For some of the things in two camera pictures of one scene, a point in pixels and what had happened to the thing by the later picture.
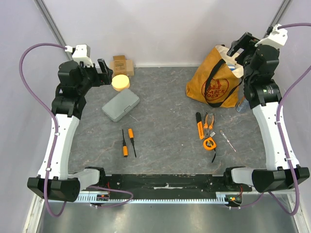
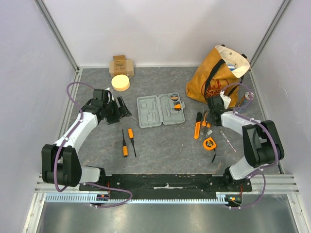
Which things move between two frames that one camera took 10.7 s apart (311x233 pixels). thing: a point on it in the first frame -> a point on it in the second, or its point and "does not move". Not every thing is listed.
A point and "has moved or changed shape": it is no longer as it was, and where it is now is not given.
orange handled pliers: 206,129 has moved or changed shape
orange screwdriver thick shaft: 125,148 does not move
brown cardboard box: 121,66 does not move
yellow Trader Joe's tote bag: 216,81 does not move
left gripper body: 99,79 -> 112,112
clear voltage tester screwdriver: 228,140 does not move
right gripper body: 242,46 -> 209,120
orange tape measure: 210,144 does not move
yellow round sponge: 120,82 does not move
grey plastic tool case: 120,104 has moved or changed shape
